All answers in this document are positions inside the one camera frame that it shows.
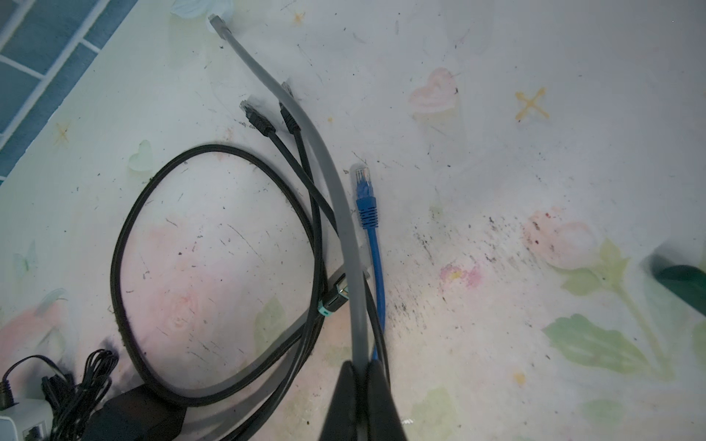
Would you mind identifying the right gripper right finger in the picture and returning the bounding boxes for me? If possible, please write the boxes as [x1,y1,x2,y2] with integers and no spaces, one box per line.
[366,360,407,441]

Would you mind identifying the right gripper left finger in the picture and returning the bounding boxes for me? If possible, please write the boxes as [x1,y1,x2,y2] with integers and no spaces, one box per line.
[319,361,358,441]

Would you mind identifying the grey ethernet cable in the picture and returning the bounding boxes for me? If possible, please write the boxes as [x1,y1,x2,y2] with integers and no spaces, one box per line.
[186,15,371,441]

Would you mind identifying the black thick cable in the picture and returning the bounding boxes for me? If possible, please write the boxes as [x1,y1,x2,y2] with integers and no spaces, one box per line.
[108,142,351,409]

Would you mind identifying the blue ethernet cable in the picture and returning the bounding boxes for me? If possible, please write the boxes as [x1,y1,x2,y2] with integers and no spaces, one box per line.
[350,164,387,362]

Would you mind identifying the black power adapter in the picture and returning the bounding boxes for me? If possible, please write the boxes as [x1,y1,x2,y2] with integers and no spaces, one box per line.
[1,349,119,440]
[81,385,187,441]

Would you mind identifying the white network switch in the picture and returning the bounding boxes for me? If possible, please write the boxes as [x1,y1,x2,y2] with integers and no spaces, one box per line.
[0,399,53,441]

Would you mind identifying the green handled pliers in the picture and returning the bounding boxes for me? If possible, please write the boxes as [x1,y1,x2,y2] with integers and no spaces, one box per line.
[655,265,706,315]

